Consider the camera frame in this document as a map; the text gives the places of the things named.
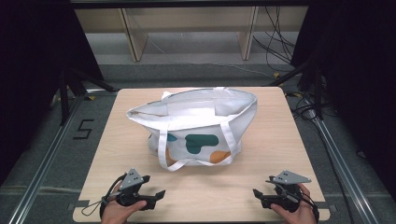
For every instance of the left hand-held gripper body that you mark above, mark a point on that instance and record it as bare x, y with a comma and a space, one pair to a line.
132, 186

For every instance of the black curtain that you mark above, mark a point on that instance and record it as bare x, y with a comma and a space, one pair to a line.
37, 62
358, 77

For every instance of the person's left hand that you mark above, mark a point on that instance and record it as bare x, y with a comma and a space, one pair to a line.
120, 213

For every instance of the white tote bag coloured patches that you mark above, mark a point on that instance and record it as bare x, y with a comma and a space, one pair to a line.
199, 112

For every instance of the person's right hand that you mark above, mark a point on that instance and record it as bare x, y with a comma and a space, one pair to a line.
299, 214

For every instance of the black metal stand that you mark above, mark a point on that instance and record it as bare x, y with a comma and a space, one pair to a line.
64, 99
317, 93

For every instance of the aluminium floor rail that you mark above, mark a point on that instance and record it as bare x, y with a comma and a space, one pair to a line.
342, 168
46, 161

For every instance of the beige wooden desk frame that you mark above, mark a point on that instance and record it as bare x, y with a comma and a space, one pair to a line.
137, 34

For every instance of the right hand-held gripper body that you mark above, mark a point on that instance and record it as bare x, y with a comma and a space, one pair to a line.
285, 191

